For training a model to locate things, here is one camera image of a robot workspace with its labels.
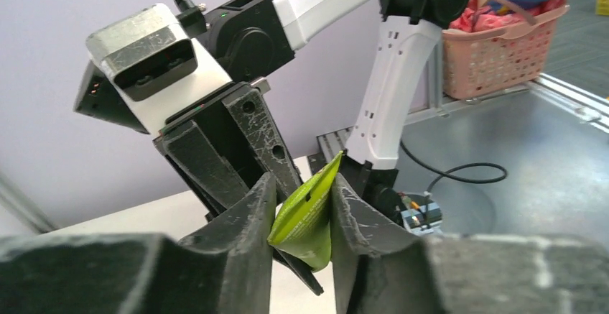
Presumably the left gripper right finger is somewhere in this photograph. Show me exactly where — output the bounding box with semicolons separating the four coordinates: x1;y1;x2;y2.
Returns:
330;175;608;313

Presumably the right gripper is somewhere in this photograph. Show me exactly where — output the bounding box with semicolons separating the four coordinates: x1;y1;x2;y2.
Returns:
154;80;323;296

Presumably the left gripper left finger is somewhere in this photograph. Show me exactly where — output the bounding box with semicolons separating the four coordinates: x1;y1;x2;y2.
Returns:
1;173;276;313

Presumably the green yellow toothpaste tube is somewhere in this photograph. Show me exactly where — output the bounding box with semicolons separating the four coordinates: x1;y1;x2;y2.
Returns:
267;151;343;272

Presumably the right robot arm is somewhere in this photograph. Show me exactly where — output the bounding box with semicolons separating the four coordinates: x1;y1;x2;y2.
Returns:
74;0;467;217

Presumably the right circuit board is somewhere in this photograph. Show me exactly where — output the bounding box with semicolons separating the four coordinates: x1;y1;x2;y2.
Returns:
400;192;443;236

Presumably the pink laundry basket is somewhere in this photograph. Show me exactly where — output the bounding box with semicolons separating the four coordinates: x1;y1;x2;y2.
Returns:
442;0;569;100

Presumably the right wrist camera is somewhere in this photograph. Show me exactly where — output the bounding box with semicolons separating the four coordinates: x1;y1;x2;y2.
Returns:
85;4;232;137

